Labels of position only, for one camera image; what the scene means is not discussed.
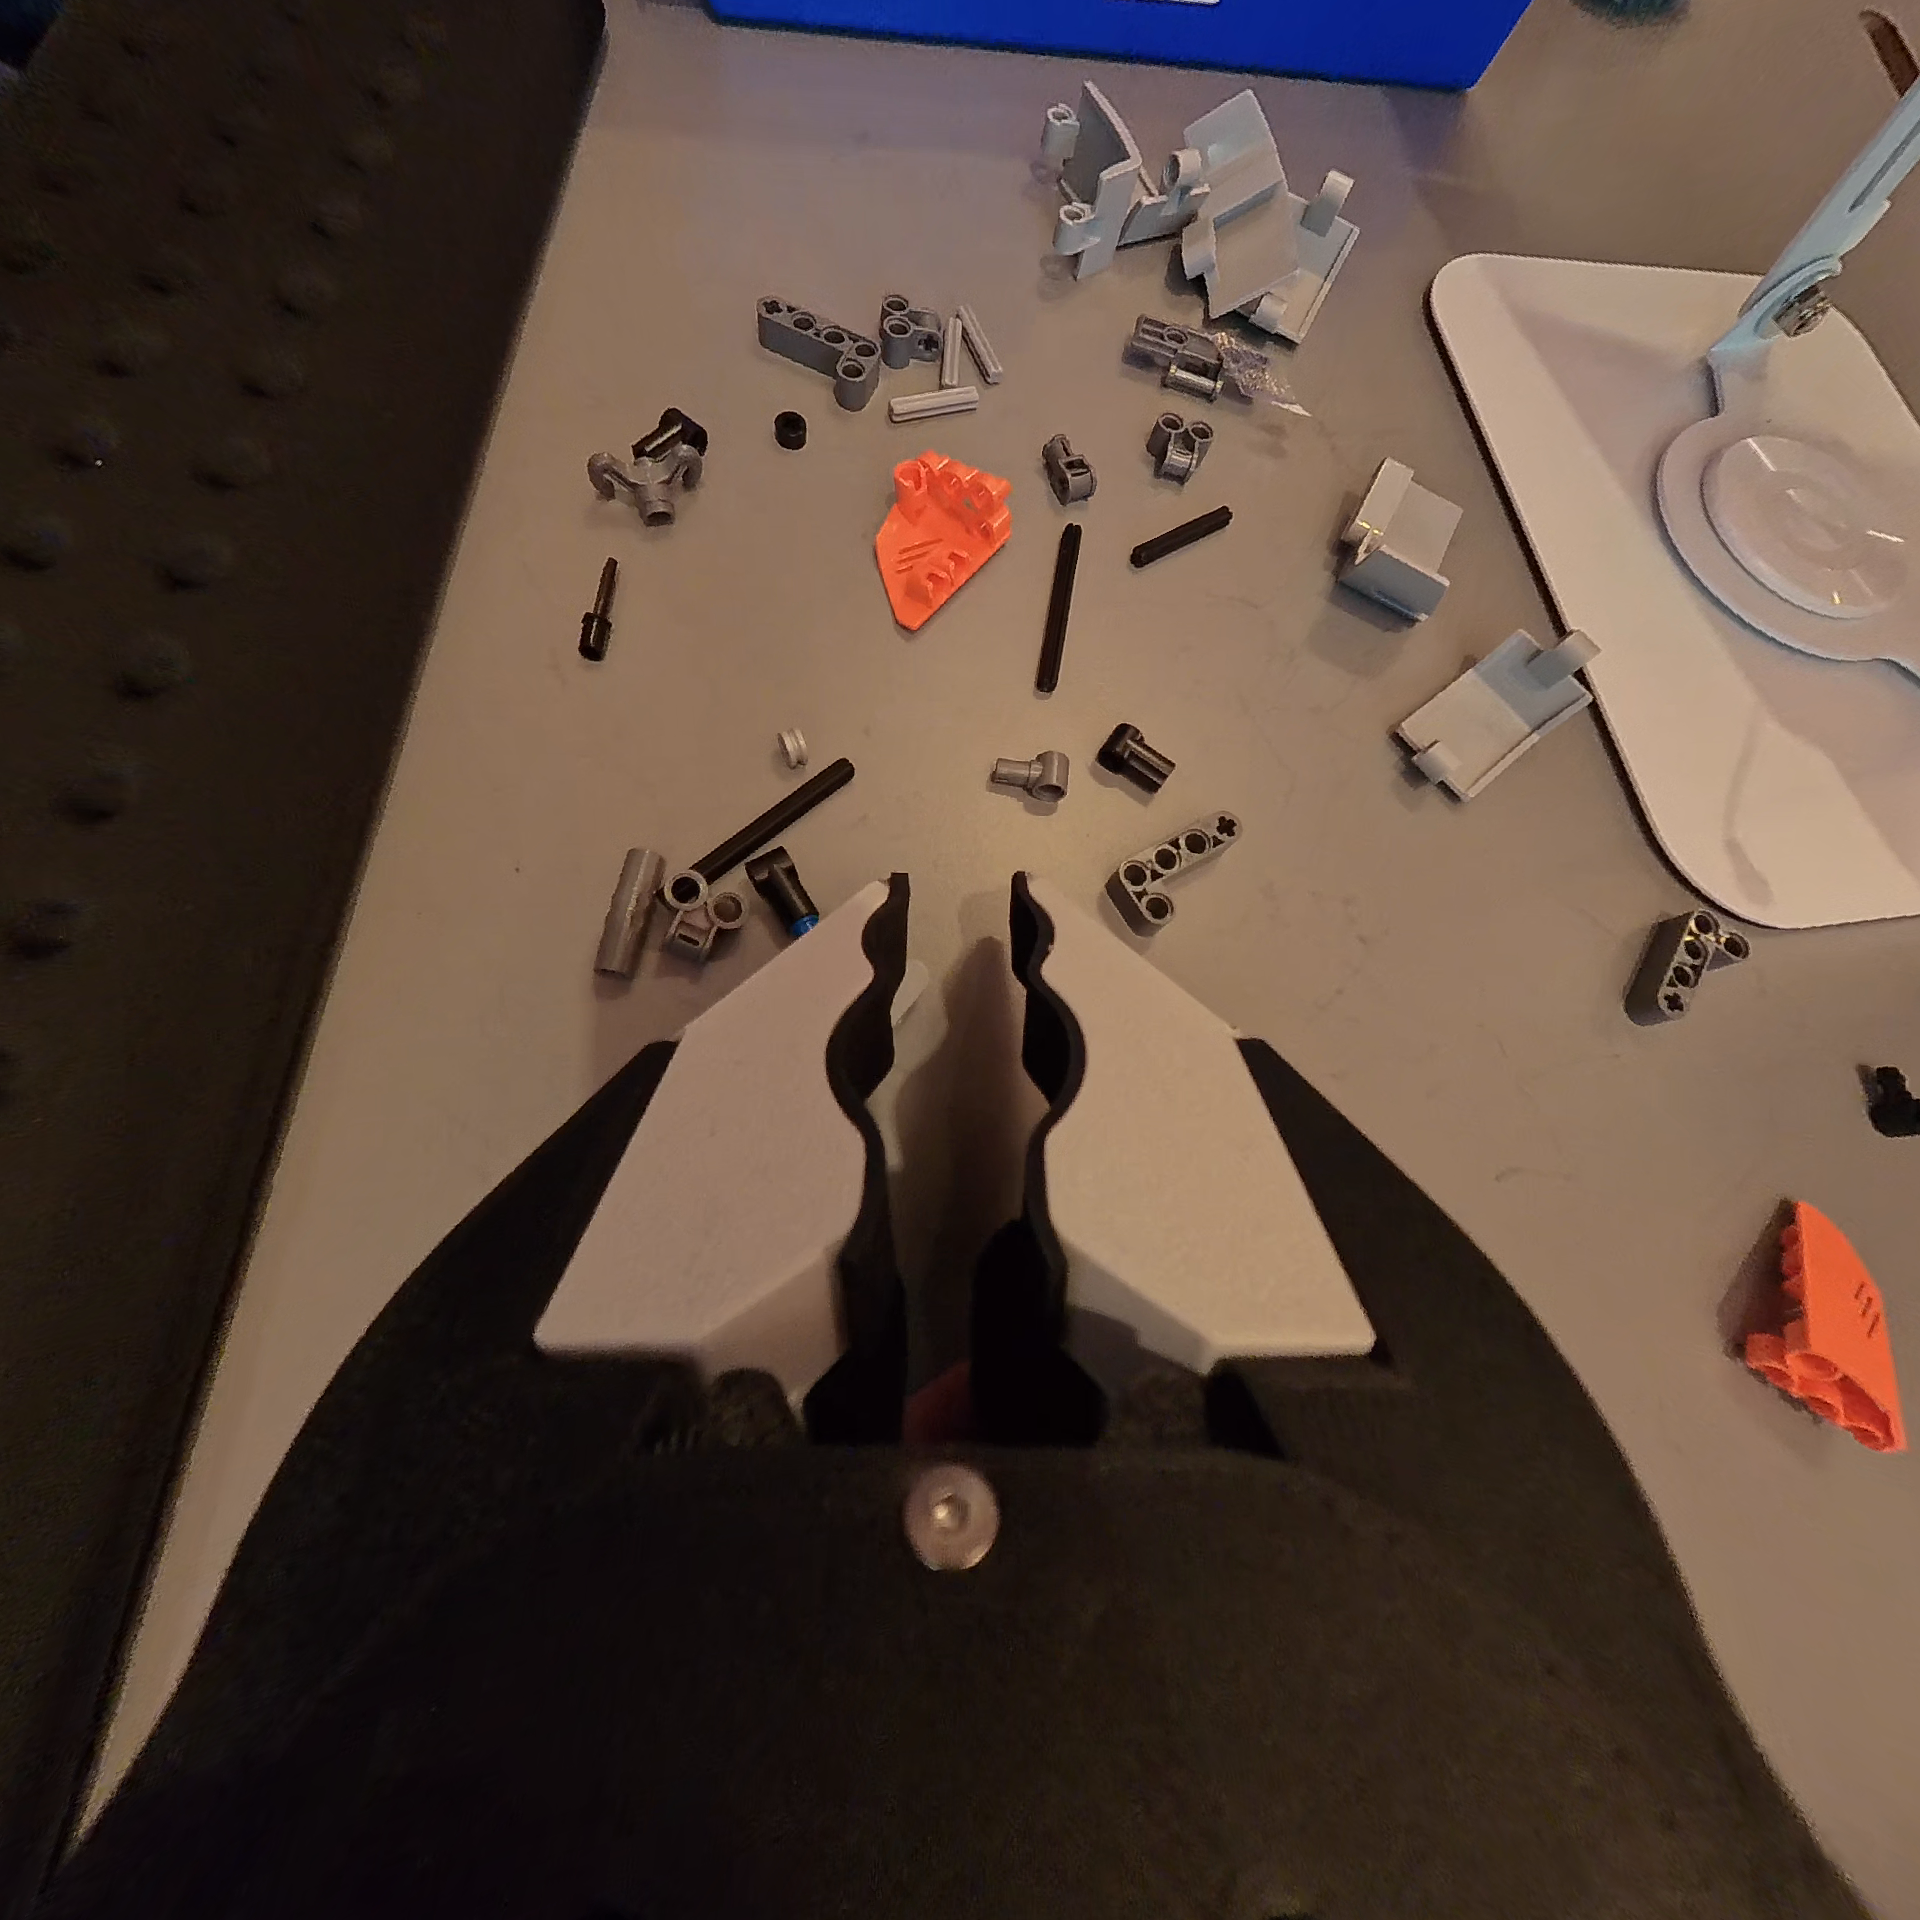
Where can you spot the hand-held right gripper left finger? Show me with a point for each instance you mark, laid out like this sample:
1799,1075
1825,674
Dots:
707,1200

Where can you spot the dark grey short beam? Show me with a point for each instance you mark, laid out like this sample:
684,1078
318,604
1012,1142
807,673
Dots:
1690,960

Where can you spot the long black axle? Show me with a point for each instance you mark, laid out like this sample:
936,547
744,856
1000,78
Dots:
1060,609

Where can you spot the medium black axle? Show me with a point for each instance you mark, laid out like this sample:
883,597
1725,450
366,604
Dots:
767,819

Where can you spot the grey tube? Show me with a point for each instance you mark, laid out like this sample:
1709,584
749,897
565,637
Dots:
629,909

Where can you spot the short black axle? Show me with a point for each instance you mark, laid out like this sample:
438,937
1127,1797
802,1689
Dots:
1183,538

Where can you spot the dark grey bent beam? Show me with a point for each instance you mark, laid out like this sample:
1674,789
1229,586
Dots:
1171,874

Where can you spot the grey pin connector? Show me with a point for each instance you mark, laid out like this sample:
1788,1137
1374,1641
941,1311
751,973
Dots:
910,325

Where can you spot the white book stand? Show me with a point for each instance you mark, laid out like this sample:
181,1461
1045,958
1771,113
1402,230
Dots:
1591,390

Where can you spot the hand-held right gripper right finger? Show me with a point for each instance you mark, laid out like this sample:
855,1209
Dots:
1201,1200

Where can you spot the clear plastic piece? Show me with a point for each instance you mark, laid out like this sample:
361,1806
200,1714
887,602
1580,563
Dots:
1277,376

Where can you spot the light grey thin bar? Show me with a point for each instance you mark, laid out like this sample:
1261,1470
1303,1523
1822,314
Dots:
938,399

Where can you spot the black stubby connector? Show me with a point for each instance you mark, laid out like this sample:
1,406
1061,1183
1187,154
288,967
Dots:
1135,754

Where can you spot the small dark grey connector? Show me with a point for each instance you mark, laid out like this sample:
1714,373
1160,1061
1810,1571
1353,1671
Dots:
1178,448
1070,466

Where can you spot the black pin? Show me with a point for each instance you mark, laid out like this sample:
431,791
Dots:
599,609

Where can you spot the blue plastic bin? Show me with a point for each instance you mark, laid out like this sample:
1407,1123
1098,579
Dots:
1201,37

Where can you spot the light grey bracket piece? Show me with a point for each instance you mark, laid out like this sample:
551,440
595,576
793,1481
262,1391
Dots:
1397,540
1492,711

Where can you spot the small black clip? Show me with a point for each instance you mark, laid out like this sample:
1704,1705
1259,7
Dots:
1894,1100

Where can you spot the grey axle connector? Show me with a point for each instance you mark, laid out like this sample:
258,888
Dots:
1187,351

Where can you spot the grey elbow connector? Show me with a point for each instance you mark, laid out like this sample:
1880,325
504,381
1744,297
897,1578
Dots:
1030,775

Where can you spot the black clip connector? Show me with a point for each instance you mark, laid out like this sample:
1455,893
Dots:
673,429

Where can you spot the orange triangular panel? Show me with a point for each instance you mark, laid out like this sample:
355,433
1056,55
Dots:
1822,1336
947,540

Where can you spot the black connector with blue pin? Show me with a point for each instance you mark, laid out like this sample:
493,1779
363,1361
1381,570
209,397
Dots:
784,891

